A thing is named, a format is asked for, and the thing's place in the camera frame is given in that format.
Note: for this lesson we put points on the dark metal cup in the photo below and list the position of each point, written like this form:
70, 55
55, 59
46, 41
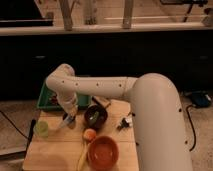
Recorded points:
95, 116

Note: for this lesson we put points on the light green plastic cup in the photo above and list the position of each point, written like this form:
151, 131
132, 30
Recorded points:
41, 129

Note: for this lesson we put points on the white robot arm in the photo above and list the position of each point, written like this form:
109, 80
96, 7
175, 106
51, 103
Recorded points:
158, 121

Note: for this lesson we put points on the orange bowl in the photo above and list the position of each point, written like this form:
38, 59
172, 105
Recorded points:
103, 153

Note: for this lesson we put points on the yellow banana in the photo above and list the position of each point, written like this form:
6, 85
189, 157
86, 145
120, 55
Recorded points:
83, 157

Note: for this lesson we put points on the dark blue floor object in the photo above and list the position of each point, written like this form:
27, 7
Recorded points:
201, 99

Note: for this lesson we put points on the orange ball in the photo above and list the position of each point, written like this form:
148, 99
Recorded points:
89, 134

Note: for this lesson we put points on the red object in tray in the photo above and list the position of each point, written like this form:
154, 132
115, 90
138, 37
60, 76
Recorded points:
53, 99

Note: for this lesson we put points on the small black silver object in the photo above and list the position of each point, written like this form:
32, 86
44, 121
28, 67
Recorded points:
125, 123

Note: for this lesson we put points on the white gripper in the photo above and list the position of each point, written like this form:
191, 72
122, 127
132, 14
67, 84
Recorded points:
71, 108

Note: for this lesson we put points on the green tray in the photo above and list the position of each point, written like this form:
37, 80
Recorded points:
44, 104

